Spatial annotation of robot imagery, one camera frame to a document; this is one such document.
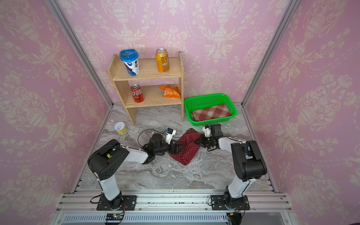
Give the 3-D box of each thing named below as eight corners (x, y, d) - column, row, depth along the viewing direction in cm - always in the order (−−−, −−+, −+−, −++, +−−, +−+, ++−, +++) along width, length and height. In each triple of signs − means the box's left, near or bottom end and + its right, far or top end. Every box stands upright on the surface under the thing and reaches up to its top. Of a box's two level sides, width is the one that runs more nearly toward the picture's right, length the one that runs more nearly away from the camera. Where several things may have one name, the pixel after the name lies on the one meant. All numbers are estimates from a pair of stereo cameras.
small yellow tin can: (116, 135, 104) (112, 130, 99) (119, 126, 109) (116, 121, 104) (126, 134, 104) (123, 130, 99) (128, 126, 109) (126, 121, 104)
